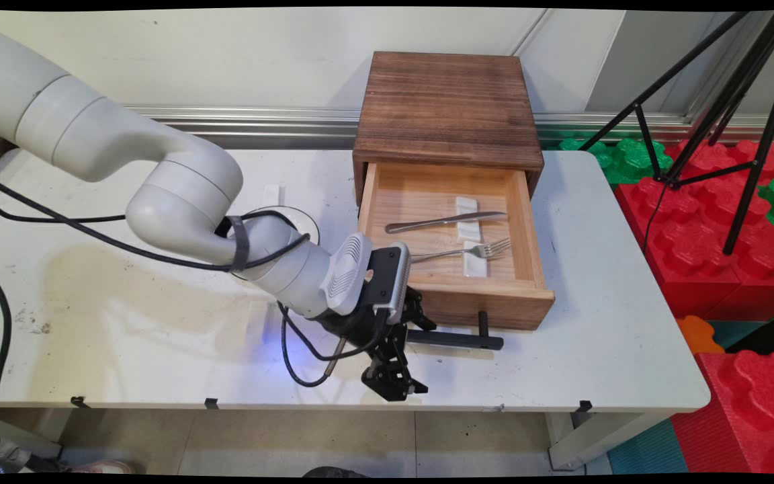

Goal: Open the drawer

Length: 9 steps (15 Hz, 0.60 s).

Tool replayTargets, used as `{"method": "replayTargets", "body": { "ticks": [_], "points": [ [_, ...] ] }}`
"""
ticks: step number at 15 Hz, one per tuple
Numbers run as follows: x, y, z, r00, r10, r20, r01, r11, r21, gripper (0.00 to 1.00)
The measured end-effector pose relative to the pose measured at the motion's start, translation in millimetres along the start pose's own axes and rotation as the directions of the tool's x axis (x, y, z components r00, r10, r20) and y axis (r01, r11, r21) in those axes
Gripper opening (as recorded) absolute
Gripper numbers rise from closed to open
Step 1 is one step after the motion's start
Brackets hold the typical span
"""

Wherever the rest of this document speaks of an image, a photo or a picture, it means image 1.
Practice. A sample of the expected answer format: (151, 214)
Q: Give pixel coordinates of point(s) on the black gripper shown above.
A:
(360, 329)

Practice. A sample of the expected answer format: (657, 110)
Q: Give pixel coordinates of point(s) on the black table edge clip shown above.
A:
(79, 402)
(585, 406)
(211, 403)

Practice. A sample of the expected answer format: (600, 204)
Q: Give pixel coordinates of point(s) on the orange foam block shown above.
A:
(696, 335)

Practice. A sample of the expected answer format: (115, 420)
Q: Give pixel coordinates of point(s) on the silver table knife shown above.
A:
(427, 222)

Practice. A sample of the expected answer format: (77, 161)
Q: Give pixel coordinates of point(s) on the grey vented wrist module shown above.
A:
(347, 272)

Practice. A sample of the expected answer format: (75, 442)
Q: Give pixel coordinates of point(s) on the aluminium wall rail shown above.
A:
(279, 124)

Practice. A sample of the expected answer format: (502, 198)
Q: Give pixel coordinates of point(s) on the black camera tripod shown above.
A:
(760, 168)

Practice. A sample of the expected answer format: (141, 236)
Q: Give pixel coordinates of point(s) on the teal foam floor mat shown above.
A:
(649, 450)

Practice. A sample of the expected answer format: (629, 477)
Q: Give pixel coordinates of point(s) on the white bowl with black rim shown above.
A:
(299, 222)

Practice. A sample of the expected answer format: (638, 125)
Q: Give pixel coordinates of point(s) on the white table leg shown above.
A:
(595, 440)

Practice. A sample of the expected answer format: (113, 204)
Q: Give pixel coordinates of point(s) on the black silver wrist camera box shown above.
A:
(387, 282)

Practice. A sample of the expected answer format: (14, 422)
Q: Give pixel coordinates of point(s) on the large red foam block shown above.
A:
(750, 417)
(689, 255)

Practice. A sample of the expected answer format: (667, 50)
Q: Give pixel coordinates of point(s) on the silver fork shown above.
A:
(494, 248)

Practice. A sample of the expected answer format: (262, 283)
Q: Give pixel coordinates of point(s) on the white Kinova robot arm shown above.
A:
(179, 195)

